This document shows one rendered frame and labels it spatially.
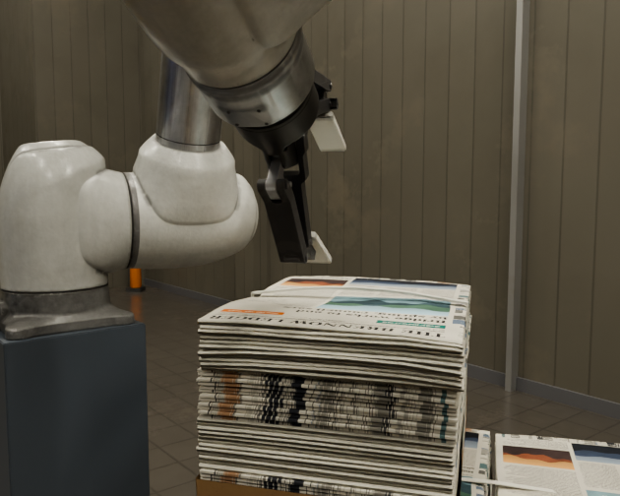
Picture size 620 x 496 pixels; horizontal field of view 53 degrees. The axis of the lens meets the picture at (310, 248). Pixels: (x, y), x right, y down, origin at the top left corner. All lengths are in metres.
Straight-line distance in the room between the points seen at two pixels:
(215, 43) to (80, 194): 0.58
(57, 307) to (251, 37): 0.64
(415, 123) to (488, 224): 0.89
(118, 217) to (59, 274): 0.12
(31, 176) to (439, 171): 3.50
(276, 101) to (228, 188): 0.54
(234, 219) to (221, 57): 0.62
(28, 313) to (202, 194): 0.30
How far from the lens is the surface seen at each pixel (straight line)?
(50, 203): 0.95
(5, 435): 0.98
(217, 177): 0.98
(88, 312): 0.98
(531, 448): 1.01
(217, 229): 1.00
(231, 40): 0.41
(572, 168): 3.73
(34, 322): 0.96
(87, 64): 7.93
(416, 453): 0.68
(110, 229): 0.96
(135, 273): 7.56
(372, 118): 4.70
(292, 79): 0.47
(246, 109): 0.47
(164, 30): 0.41
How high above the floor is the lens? 1.21
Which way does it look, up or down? 5 degrees down
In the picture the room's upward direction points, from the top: straight up
